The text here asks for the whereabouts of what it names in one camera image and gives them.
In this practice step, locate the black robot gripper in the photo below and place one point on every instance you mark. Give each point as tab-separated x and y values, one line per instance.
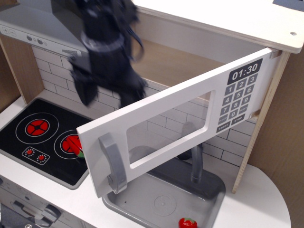
110	70

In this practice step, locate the grey microwave door handle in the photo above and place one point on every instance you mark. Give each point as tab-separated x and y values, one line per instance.
117	178

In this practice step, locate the white toy microwave door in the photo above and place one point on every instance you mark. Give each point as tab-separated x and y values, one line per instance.
148	132

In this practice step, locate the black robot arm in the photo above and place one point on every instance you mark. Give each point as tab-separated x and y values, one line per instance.
108	36

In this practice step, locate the white wooden microwave cabinet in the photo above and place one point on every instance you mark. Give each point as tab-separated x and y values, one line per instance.
257	21

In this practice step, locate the red toy chili pepper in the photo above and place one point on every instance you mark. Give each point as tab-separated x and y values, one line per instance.
75	145

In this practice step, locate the black toy stove top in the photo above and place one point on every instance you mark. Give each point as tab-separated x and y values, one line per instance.
37	139

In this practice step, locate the dark grey toy faucet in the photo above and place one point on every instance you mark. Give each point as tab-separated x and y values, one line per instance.
195	153

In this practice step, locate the grey toy range hood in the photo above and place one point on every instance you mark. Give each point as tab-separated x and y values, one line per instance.
54	25

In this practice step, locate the grey toy sink basin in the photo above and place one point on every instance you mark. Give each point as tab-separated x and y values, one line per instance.
164	195

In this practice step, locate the red toy strawberry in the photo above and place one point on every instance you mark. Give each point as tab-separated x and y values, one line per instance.
187	223

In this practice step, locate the grey toy oven handle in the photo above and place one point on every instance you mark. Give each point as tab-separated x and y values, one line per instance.
44	218

